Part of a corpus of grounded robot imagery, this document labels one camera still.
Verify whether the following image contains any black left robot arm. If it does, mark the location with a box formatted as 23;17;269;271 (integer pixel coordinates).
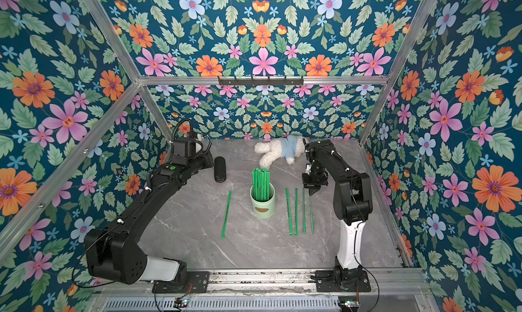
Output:
84;133;213;289

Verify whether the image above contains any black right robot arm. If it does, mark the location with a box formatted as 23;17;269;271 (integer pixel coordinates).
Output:
302;140;373;292

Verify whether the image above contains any light green storage cup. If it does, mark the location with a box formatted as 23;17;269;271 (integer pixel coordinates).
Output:
250;184;276;219

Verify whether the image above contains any bundle of green wrapped straws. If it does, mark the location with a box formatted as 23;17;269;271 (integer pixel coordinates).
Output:
252;168;270;202

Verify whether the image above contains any black remote control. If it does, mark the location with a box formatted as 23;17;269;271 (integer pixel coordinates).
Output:
213;157;227;183

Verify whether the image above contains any white plush teddy bear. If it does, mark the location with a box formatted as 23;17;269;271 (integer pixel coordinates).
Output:
254;135;305;169

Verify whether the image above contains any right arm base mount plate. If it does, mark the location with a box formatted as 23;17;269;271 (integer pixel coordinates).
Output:
310;270;371;293

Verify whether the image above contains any black wall hook rack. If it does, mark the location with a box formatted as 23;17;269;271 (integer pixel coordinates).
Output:
217;76;305;86

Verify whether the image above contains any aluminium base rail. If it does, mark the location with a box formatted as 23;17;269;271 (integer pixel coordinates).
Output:
102;267;432;295

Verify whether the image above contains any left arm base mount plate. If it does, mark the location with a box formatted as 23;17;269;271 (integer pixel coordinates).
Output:
152;270;210;294

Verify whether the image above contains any white vented cable duct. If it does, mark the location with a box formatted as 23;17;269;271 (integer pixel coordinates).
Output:
103;297;341;311

